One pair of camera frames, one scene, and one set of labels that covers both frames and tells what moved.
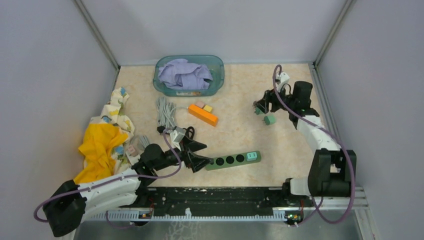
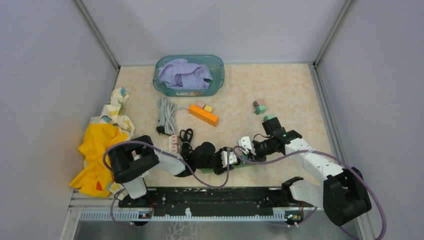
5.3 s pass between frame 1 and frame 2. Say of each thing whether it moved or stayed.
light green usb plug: stayed
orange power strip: stayed
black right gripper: moved
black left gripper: moved
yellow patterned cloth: stayed
